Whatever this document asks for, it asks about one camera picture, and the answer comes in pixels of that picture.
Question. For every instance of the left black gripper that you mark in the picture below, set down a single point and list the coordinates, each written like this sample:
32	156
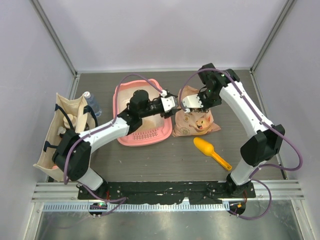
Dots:
167	114

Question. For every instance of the yellow plastic scoop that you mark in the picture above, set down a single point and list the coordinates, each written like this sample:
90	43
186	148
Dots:
208	150

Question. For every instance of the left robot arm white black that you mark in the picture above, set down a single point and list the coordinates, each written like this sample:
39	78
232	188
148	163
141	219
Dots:
73	153

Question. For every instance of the beige canvas tote bag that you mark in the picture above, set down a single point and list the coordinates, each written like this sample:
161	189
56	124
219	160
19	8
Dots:
85	120

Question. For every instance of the dark bottle white pump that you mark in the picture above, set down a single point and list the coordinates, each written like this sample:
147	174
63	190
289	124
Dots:
61	131

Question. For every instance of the clear plastic water bottle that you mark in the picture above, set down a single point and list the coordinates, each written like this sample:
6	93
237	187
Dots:
93	103

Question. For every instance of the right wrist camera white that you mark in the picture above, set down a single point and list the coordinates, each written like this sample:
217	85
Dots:
191	103

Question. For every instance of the pink litter box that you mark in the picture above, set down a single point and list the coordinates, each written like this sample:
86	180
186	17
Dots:
154	128

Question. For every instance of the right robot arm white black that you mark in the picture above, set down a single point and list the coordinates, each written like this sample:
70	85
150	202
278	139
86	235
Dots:
262	144

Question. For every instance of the aluminium rail frame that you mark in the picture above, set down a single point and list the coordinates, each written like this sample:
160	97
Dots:
57	197

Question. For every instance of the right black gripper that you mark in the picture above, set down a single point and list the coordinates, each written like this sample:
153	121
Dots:
205	106

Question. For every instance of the beige wooden item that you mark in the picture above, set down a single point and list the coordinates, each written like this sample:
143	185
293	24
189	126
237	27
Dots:
70	121

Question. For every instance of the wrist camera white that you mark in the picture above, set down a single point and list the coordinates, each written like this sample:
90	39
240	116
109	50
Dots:
168	100
191	103

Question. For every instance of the pink cat litter bag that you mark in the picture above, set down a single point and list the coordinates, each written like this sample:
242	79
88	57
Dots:
194	124

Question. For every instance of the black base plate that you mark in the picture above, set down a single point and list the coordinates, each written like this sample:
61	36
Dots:
167	192

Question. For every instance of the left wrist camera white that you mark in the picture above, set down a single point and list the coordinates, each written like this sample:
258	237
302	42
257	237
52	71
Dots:
168	100

